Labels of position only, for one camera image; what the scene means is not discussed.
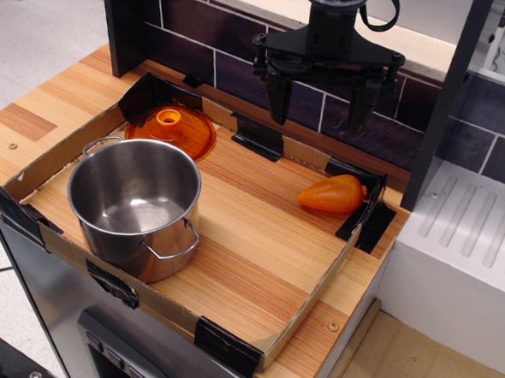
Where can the white ridged drain board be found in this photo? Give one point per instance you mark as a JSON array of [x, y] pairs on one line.
[[445, 276]]

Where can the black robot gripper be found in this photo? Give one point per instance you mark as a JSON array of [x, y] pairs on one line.
[[329, 48]]

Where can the stainless steel metal pot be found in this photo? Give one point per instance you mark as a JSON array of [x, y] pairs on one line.
[[138, 203]]

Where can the cardboard fence with black tape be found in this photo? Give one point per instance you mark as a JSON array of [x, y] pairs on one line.
[[248, 258]]

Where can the dark grey upright post left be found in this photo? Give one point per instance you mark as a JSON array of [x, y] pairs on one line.
[[125, 25]]

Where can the dark grey upright post right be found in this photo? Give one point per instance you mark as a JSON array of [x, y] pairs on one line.
[[469, 57]]

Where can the orange plastic toy carrot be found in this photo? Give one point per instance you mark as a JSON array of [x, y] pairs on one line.
[[339, 194]]

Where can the grey oven control panel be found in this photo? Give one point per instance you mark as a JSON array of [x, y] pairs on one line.
[[113, 357]]

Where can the dark grey upright post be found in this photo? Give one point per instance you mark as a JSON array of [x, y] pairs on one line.
[[469, 57], [125, 25]]

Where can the orange plastic pot lid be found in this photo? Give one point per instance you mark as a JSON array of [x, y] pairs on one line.
[[188, 129]]

